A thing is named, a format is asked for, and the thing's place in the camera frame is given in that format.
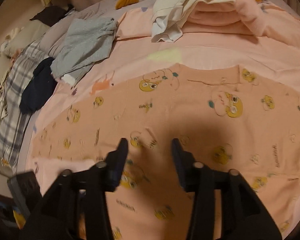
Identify peach cartoon print shirt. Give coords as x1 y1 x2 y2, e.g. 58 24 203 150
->
32 64 300 239

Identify pink folded clothes stack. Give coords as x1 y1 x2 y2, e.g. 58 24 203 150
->
182 0 267 36

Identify grey plaid blanket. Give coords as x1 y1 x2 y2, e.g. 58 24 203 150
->
0 38 48 169

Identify dark navy garment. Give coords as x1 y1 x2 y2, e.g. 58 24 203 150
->
19 57 57 114

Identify small plush toys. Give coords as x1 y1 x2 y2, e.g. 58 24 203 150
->
0 27 23 63

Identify beige pillow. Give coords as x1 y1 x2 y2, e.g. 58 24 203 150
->
3 20 50 57

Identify grey garment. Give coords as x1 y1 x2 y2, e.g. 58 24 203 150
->
50 17 117 87

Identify dark brown cloth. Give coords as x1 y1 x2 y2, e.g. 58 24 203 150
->
30 4 74 27

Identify pink printed duvet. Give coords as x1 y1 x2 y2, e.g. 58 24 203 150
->
25 0 300 240

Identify white folded garment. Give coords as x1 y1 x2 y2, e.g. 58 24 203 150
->
152 0 236 42

